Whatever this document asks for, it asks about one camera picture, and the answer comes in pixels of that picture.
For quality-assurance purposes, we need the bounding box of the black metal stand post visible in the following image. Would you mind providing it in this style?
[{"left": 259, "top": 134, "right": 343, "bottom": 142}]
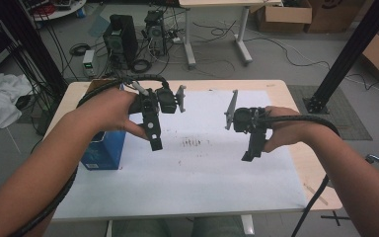
[{"left": 303, "top": 0, "right": 379, "bottom": 116}]

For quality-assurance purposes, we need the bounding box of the white desk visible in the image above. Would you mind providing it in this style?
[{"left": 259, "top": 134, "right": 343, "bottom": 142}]
[{"left": 178, "top": 0, "right": 283, "bottom": 68}]

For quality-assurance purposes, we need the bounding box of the light wooden table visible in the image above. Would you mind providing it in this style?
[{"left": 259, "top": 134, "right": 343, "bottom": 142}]
[{"left": 29, "top": 79, "right": 343, "bottom": 237}]

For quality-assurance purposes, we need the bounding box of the black computer tower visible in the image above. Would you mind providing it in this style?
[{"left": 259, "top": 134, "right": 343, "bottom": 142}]
[{"left": 103, "top": 13, "right": 139, "bottom": 70}]

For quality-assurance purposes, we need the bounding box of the white table mat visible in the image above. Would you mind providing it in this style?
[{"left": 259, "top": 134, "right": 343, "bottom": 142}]
[{"left": 50, "top": 90, "right": 310, "bottom": 221}]

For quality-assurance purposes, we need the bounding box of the open cardboard box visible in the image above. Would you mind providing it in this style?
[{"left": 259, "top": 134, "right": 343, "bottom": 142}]
[{"left": 256, "top": 0, "right": 314, "bottom": 34}]

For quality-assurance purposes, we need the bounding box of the large brown cardboard box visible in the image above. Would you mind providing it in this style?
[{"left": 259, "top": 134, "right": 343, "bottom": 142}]
[{"left": 304, "top": 0, "right": 368, "bottom": 34}]

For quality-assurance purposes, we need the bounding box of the blue cardboard box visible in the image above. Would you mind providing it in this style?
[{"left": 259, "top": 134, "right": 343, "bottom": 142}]
[{"left": 80, "top": 78, "right": 128, "bottom": 171}]

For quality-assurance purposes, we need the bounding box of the coiled black cable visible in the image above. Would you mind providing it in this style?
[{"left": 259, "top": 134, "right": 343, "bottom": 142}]
[
  {"left": 129, "top": 58, "right": 153, "bottom": 75},
  {"left": 68, "top": 42, "right": 92, "bottom": 57}
]

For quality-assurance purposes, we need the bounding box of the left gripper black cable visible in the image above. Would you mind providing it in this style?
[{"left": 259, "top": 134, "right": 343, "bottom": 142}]
[{"left": 11, "top": 74, "right": 173, "bottom": 237}]

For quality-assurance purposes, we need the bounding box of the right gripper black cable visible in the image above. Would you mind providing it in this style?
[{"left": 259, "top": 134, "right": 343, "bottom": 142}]
[{"left": 258, "top": 114, "right": 341, "bottom": 237}]

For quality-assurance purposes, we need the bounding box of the white cloth pile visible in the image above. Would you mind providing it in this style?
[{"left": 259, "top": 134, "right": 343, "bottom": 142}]
[{"left": 0, "top": 71, "right": 34, "bottom": 132}]

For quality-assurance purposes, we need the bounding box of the person's right hand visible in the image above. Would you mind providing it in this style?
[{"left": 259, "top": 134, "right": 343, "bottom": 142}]
[{"left": 261, "top": 105, "right": 311, "bottom": 153}]

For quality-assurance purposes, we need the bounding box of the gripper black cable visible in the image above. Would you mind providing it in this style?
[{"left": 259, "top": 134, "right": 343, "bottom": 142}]
[
  {"left": 258, "top": 114, "right": 341, "bottom": 237},
  {"left": 11, "top": 74, "right": 173, "bottom": 237}
]

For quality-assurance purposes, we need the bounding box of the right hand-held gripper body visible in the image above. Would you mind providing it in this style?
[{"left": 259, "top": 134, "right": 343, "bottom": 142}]
[{"left": 223, "top": 89, "right": 272, "bottom": 134}]

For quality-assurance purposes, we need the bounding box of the white power supply unit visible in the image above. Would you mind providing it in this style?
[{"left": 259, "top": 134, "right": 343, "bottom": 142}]
[{"left": 82, "top": 48, "right": 97, "bottom": 79}]

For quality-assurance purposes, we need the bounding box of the black frame pole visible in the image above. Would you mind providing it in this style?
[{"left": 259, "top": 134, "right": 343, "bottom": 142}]
[{"left": 0, "top": 0, "right": 69, "bottom": 100}]

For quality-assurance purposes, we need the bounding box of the open computer case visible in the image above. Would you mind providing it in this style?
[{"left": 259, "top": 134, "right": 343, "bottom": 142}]
[{"left": 143, "top": 9, "right": 168, "bottom": 57}]

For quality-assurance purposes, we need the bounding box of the person's left hand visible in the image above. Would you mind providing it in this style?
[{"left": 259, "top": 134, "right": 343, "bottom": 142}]
[{"left": 75, "top": 87, "right": 151, "bottom": 141}]

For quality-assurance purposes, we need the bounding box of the grey floor mat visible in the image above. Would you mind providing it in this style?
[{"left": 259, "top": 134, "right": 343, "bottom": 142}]
[{"left": 287, "top": 84, "right": 373, "bottom": 141}]

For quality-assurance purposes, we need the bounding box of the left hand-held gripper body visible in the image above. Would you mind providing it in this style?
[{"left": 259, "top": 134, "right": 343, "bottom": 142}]
[{"left": 128, "top": 84, "right": 188, "bottom": 117}]

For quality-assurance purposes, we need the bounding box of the round white table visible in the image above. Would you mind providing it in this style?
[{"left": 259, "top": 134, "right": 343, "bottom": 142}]
[{"left": 29, "top": 0, "right": 88, "bottom": 23}]

